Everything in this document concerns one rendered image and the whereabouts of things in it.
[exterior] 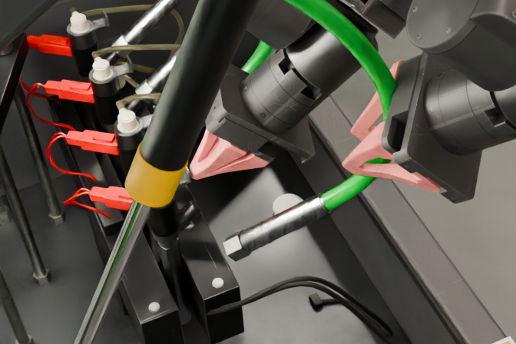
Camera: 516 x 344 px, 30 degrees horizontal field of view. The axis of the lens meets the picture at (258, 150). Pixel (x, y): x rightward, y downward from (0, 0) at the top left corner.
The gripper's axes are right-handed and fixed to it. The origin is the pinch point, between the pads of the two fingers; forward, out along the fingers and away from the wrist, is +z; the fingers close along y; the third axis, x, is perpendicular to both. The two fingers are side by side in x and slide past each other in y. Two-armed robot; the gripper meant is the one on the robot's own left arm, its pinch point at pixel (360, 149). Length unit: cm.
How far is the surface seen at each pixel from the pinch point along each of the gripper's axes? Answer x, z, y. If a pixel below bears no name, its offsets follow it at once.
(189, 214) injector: -0.3, 22.4, 0.6
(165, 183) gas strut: -23.5, -20.6, 21.4
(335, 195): 1.2, 3.2, 2.5
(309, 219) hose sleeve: 1.2, 5.9, 4.0
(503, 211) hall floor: 109, 88, -73
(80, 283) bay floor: 3, 50, 1
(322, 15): -11.5, -8.4, -0.7
